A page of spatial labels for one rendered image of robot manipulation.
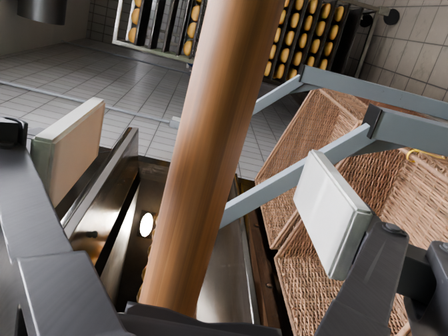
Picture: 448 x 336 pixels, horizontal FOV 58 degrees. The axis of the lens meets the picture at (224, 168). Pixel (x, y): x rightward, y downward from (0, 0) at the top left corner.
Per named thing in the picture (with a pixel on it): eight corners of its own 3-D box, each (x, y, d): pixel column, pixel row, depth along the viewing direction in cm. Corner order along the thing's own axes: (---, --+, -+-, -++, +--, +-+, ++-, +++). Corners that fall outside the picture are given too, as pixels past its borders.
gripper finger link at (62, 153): (45, 223, 14) (22, 218, 14) (97, 157, 20) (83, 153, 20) (54, 141, 13) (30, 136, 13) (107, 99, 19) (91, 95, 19)
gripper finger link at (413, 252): (385, 257, 13) (470, 275, 13) (339, 193, 18) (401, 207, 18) (368, 295, 13) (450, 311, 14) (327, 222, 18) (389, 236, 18)
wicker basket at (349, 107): (349, 269, 132) (268, 253, 129) (311, 193, 184) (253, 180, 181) (411, 131, 114) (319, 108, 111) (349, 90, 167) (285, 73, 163)
